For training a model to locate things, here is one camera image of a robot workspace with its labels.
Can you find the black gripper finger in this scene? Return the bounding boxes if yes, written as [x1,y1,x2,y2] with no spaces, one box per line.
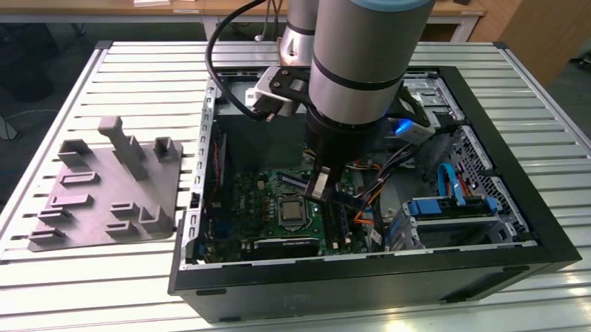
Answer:
[307,165,334,205]

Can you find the blue RAM stick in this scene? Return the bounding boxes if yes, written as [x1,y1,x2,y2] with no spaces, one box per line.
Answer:
[279,172,367,210]

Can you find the black RAM slot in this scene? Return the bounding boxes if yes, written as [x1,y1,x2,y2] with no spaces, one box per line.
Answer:
[323,203,339,247]

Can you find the silver CPU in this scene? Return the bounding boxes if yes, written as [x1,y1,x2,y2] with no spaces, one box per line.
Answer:
[279,201,307,224]

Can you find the CPU socket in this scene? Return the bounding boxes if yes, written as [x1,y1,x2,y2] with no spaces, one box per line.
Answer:
[275,192,311,233]

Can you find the green motherboard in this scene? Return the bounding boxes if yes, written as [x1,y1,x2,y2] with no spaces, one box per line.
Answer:
[203,167,371,260]

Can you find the grey power supply unit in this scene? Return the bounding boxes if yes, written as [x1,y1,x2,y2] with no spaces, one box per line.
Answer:
[215,74,311,171]

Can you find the black graphics card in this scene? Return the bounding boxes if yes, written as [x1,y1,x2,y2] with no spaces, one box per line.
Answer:
[251,236,321,259]

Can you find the blue plastic latch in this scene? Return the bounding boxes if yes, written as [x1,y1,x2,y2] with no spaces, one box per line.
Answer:
[386,221,403,250]

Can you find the silver drive cage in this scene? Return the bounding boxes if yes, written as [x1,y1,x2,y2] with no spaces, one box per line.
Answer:
[383,73,466,150]

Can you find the blue disk carrier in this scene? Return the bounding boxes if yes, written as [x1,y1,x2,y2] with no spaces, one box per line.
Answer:
[409,196,499,218]

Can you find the black PC case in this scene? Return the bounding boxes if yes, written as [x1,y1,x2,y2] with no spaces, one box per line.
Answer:
[167,65,583,324]

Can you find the silver disk bay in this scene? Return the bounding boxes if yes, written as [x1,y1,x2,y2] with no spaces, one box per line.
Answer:
[401,195,526,252]

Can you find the grey parts rack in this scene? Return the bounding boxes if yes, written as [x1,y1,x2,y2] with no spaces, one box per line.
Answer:
[27,116,187,250]

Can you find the wooden cabinet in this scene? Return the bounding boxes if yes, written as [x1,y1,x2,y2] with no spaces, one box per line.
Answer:
[470,0,591,89]

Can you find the wooden desk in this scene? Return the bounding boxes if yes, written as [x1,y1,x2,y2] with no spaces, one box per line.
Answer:
[0,0,489,43]

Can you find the black office chair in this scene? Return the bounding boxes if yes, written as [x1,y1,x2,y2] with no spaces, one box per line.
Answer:
[0,23,62,103]

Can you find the black cable bundle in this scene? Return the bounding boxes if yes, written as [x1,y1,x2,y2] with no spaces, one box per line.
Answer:
[377,141,445,184]

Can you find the orange wire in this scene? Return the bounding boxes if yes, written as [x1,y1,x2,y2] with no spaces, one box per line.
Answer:
[353,183,386,233]

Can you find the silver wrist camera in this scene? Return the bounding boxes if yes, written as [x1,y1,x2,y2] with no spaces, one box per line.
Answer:
[386,117,437,143]
[253,66,310,122]

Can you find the black camera cable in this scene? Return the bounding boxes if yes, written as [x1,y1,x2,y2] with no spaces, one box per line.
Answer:
[395,86,467,134]

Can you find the blue data cable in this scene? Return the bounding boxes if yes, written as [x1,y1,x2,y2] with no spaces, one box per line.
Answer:
[437,161,469,205]

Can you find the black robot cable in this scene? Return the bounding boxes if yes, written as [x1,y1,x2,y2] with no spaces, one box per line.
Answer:
[205,0,278,122]

